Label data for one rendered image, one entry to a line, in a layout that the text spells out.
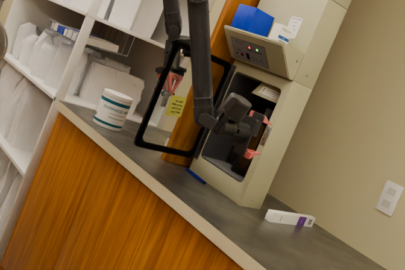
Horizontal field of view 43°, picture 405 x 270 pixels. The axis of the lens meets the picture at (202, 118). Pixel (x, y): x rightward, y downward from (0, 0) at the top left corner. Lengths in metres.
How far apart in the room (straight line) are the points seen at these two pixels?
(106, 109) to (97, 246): 0.57
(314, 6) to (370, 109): 0.50
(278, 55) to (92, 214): 0.92
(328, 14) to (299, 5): 0.12
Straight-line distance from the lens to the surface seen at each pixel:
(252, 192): 1.85
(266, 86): 1.90
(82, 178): 2.17
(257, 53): 1.85
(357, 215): 2.06
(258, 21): 1.88
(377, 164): 2.04
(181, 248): 1.62
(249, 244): 1.47
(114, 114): 2.20
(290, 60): 1.75
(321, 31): 1.83
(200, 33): 1.41
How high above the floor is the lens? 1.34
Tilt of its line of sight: 6 degrees down
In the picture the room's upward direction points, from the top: 23 degrees clockwise
